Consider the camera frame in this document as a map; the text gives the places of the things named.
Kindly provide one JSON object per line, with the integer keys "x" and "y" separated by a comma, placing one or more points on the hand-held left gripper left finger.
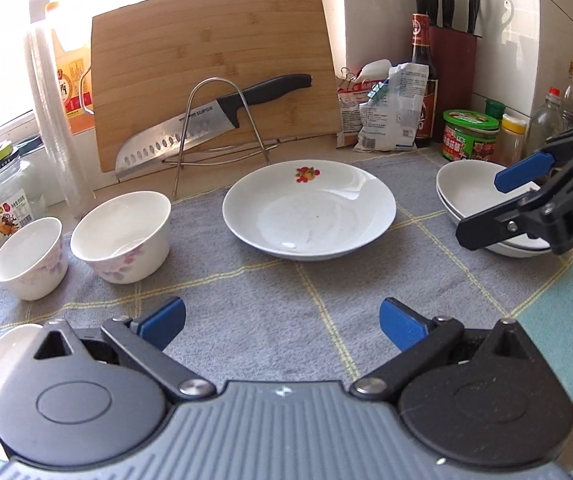
{"x": 164, "y": 317}

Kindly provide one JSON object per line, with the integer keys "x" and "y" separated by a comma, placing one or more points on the white floral plate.
{"x": 311, "y": 220}
{"x": 466, "y": 185}
{"x": 521, "y": 252}

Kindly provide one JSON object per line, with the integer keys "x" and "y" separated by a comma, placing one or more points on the dark lidded container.
{"x": 27, "y": 144}

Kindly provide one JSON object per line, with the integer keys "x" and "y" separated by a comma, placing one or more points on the white printed bag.
{"x": 391, "y": 110}

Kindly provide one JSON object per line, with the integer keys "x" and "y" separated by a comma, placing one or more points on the grey checked cloth mat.
{"x": 266, "y": 300}

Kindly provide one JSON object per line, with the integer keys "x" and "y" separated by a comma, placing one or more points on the thick plastic wrap roll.
{"x": 59, "y": 135}

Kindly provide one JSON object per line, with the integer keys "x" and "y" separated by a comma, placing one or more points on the black binder clip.
{"x": 348, "y": 75}

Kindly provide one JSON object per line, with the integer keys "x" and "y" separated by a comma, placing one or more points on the orange cooking wine jug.
{"x": 74, "y": 85}

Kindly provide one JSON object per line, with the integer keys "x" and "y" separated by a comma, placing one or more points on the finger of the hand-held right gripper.
{"x": 491, "y": 225}
{"x": 521, "y": 172}

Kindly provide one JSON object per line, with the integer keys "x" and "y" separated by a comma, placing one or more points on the dark red knife block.
{"x": 454, "y": 85}

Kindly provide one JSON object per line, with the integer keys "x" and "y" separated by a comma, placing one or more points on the red capped clear bottle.
{"x": 544, "y": 125}

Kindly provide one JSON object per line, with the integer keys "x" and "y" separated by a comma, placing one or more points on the green capped small bottle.
{"x": 495, "y": 107}

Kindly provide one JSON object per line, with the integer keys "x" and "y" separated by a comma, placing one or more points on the green lidded sauce jar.
{"x": 469, "y": 145}

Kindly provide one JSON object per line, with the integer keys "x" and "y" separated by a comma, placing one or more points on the bamboo cutting board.
{"x": 216, "y": 40}

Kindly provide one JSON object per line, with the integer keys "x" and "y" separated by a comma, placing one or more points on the blue bag clip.
{"x": 376, "y": 93}

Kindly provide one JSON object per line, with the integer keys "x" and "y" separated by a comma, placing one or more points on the yellow lidded spice jar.
{"x": 511, "y": 145}

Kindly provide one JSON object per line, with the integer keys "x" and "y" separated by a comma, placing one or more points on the glass jar with green lid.
{"x": 6, "y": 200}

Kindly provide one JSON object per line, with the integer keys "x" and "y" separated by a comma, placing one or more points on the red printed bag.
{"x": 349, "y": 115}

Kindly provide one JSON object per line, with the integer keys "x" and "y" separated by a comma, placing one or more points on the dark sauce bottle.
{"x": 424, "y": 110}

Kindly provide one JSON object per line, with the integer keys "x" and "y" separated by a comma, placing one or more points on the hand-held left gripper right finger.
{"x": 401, "y": 327}

